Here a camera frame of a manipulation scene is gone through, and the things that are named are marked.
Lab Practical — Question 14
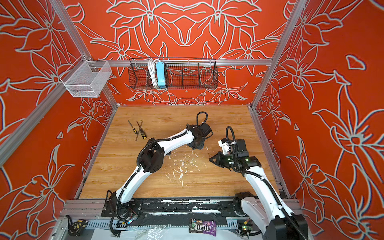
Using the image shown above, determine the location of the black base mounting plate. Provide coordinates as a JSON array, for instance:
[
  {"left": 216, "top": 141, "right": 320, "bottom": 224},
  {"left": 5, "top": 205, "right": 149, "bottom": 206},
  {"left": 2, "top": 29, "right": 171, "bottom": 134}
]
[{"left": 101, "top": 197, "right": 249, "bottom": 227}]

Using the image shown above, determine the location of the white wire mesh basket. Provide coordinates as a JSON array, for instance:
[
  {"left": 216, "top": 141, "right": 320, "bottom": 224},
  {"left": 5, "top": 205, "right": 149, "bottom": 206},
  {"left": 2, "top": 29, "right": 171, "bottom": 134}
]
[{"left": 60, "top": 61, "right": 112, "bottom": 98}]

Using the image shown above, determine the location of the light blue box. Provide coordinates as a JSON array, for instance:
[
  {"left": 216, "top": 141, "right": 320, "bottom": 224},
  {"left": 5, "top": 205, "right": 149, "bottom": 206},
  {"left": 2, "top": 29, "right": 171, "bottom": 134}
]
[{"left": 156, "top": 62, "right": 166, "bottom": 88}]

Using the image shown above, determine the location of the small black yellow screwdriver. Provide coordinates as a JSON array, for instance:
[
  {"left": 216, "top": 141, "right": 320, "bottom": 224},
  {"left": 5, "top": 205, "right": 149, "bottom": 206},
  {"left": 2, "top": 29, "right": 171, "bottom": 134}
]
[{"left": 128, "top": 120, "right": 138, "bottom": 135}]

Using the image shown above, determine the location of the clear plastic wrap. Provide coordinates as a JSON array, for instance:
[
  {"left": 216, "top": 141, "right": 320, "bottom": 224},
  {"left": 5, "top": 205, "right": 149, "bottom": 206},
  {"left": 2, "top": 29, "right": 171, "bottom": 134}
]
[{"left": 134, "top": 226, "right": 174, "bottom": 240}]

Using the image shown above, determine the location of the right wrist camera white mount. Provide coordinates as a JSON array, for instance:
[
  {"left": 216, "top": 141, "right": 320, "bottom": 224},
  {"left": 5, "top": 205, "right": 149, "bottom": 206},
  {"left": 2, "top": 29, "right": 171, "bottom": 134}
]
[{"left": 218, "top": 138, "right": 233, "bottom": 155}]

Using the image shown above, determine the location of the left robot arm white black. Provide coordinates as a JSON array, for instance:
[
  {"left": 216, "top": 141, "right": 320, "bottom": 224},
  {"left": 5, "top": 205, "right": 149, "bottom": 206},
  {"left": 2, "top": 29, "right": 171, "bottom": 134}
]
[{"left": 102, "top": 112, "right": 213, "bottom": 221}]

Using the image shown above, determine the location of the black yellow tape measure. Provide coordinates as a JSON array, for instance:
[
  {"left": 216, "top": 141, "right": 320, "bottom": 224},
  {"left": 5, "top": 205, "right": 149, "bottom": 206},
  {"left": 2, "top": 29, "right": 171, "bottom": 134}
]
[{"left": 65, "top": 215, "right": 89, "bottom": 237}]

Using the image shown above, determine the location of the black wire wall basket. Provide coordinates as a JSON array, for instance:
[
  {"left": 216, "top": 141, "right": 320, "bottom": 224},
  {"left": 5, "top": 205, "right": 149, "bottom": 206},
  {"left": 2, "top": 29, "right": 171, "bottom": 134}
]
[{"left": 128, "top": 57, "right": 219, "bottom": 90}]

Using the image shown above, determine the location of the green circuit board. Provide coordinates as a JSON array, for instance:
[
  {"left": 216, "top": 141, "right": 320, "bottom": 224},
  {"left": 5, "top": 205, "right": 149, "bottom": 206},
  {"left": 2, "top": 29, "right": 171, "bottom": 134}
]
[{"left": 238, "top": 222, "right": 253, "bottom": 237}]

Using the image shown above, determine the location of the larger black yellow screwdriver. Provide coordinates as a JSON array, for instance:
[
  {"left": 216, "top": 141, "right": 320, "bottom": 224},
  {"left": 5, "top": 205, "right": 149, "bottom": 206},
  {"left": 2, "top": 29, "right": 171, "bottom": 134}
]
[{"left": 136, "top": 120, "right": 147, "bottom": 140}]

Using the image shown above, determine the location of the white coiled cable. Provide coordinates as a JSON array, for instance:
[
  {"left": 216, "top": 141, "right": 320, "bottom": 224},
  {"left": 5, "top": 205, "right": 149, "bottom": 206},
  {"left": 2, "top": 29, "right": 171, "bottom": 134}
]
[{"left": 147, "top": 59, "right": 159, "bottom": 87}]

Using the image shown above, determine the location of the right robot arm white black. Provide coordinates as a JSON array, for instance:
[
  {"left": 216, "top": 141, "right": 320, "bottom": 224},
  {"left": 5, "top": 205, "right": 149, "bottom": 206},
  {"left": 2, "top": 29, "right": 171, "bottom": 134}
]
[{"left": 209, "top": 126, "right": 309, "bottom": 240}]

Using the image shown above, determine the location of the purple M&M candy bag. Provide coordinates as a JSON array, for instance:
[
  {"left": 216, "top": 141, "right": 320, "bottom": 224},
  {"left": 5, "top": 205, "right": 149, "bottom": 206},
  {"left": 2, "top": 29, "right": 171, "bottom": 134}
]
[{"left": 189, "top": 218, "right": 217, "bottom": 237}]

